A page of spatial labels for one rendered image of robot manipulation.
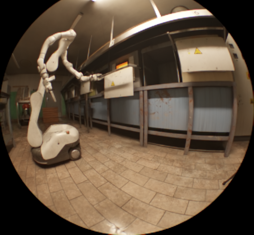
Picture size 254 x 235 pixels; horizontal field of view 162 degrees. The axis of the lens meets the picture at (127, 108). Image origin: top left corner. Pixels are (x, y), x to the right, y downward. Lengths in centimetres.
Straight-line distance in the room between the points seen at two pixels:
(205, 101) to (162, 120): 59
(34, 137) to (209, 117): 185
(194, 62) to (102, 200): 137
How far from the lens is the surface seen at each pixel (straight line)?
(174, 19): 115
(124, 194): 73
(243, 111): 188
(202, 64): 102
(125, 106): 147
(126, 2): 206
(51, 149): 99
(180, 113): 113
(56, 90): 581
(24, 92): 584
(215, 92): 117
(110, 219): 65
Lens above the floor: 62
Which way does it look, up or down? 2 degrees down
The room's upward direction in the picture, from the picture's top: 1 degrees counter-clockwise
